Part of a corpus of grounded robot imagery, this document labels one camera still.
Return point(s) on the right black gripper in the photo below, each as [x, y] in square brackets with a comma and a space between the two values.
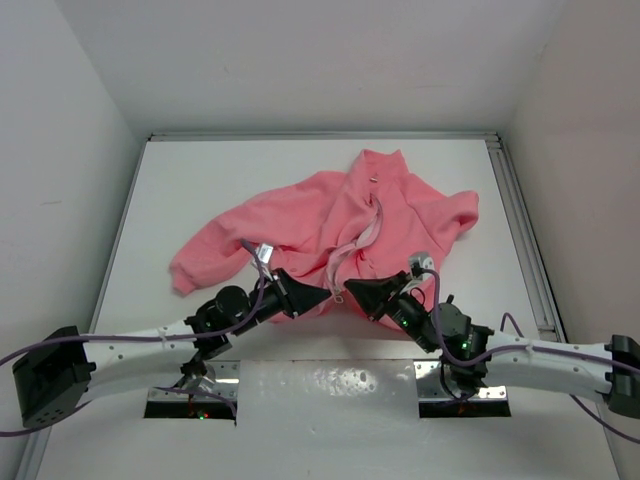
[373, 293]

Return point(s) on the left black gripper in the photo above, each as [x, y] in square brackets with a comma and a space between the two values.
[294, 297]

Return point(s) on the pink zip jacket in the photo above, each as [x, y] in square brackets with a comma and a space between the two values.
[332, 227]

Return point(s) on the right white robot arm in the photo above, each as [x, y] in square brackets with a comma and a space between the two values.
[479, 356]

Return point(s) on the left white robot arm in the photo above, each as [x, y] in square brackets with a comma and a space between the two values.
[67, 370]

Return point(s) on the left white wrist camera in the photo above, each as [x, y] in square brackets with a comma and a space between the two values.
[264, 252]

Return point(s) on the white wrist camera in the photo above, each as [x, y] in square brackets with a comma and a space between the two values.
[421, 262]
[264, 252]

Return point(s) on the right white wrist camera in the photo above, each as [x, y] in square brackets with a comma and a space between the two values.
[421, 262]

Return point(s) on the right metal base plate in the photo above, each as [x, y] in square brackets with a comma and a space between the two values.
[434, 384]

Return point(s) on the metal base plate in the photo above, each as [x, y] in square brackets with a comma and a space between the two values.
[220, 380]
[434, 384]

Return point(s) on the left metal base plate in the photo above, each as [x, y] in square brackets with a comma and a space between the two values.
[220, 380]

